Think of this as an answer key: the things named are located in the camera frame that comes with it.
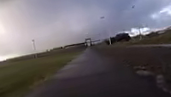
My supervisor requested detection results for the green grass field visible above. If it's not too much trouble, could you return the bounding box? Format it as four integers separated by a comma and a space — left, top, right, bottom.
0, 44, 96, 97

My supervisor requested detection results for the gantry frame structure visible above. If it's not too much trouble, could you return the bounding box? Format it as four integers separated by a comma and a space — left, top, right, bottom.
84, 37, 93, 48

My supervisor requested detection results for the low long building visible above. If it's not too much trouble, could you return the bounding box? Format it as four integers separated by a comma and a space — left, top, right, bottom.
48, 41, 87, 53

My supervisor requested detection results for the dark wet asphalt path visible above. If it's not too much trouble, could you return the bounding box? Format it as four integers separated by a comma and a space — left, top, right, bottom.
0, 33, 171, 97

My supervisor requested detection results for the pale pole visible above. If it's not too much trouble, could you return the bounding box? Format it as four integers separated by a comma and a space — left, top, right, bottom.
30, 38, 38, 60

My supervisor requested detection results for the dark clump of trees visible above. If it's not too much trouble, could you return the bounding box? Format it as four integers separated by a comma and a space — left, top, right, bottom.
109, 30, 133, 45

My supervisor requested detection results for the street lamp pole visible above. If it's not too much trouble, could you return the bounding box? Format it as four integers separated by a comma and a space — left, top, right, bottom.
99, 14, 113, 47

